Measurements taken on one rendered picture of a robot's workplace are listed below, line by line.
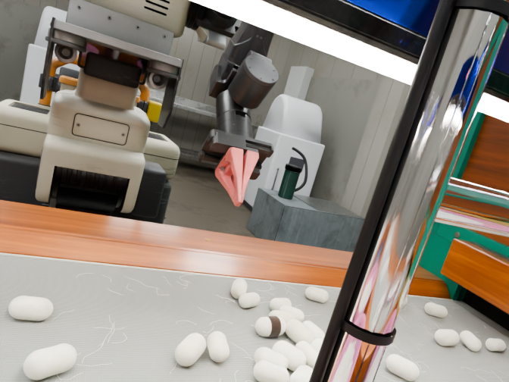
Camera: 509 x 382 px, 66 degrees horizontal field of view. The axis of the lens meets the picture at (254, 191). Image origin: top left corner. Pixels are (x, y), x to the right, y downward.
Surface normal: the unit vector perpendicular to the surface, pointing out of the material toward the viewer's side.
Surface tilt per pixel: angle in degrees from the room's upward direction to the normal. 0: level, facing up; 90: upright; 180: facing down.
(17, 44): 90
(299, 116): 71
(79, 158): 98
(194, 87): 90
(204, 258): 45
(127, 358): 0
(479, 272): 90
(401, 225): 90
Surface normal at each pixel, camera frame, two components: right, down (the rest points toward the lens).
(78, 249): 0.43, -0.48
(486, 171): -0.90, -0.18
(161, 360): 0.27, -0.94
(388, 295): 0.13, 0.22
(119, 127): 0.35, 0.41
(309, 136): 0.41, -0.04
